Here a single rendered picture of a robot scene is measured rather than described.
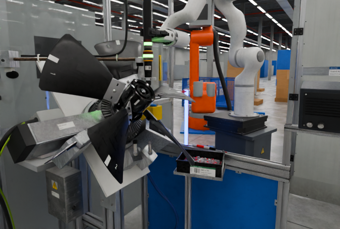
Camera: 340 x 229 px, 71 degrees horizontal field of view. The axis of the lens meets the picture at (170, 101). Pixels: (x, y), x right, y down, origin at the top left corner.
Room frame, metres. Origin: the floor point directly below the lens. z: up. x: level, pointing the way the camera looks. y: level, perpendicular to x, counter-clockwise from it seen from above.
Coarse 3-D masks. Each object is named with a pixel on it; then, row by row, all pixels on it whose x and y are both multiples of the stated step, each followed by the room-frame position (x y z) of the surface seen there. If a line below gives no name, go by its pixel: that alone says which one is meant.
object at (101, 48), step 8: (112, 40) 1.18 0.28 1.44; (120, 40) 1.19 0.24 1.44; (128, 40) 1.20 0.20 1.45; (96, 48) 1.14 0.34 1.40; (104, 48) 1.14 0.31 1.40; (112, 48) 1.15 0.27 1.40; (120, 48) 1.15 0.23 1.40; (128, 48) 1.16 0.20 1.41; (136, 48) 1.17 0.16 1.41; (112, 56) 1.12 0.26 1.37; (120, 56) 1.12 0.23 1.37; (128, 56) 1.12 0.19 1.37; (136, 56) 1.13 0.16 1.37; (112, 64) 1.09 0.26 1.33; (120, 64) 1.09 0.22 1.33; (128, 64) 1.09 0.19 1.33; (112, 72) 1.07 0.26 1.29; (120, 72) 1.06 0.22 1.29; (128, 72) 1.06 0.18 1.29; (136, 72) 1.06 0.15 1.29
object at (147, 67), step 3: (144, 63) 1.05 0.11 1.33; (147, 63) 1.04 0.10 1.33; (150, 63) 1.05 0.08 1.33; (144, 66) 1.05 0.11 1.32; (147, 66) 1.04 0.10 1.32; (150, 66) 1.05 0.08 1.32; (144, 69) 1.05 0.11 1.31; (147, 69) 1.04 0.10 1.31; (150, 69) 1.05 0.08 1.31; (147, 72) 1.05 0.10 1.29; (150, 72) 1.05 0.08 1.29; (147, 75) 1.05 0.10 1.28; (150, 75) 1.05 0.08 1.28; (147, 81) 1.05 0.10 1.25; (150, 81) 1.05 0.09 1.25; (150, 84) 1.05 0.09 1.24
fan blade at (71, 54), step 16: (64, 48) 0.85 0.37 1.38; (80, 48) 0.89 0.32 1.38; (48, 64) 0.81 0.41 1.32; (64, 64) 0.84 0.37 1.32; (80, 64) 0.87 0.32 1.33; (96, 64) 0.90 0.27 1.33; (48, 80) 0.80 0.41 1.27; (64, 80) 0.83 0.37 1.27; (80, 80) 0.86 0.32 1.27; (96, 80) 0.89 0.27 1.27; (96, 96) 0.90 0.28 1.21
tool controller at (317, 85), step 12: (312, 84) 1.01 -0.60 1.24; (324, 84) 0.99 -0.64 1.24; (336, 84) 0.97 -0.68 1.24; (300, 96) 0.99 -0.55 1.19; (312, 96) 0.97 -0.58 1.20; (324, 96) 0.94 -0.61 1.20; (336, 96) 0.92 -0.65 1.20; (300, 108) 1.00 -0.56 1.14; (312, 108) 0.98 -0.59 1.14; (324, 108) 0.95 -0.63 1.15; (336, 108) 0.93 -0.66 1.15; (300, 120) 1.02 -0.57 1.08; (312, 120) 0.99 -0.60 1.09; (324, 120) 0.96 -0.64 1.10; (336, 120) 0.94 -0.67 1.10; (336, 132) 0.95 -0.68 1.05
